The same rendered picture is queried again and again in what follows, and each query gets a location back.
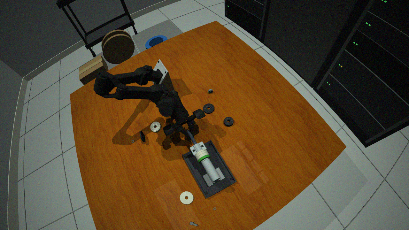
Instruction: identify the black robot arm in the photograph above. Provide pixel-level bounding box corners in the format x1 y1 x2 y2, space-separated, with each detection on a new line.
93 65 183 120

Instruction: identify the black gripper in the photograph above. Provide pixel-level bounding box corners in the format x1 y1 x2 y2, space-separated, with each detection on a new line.
163 105 205 140

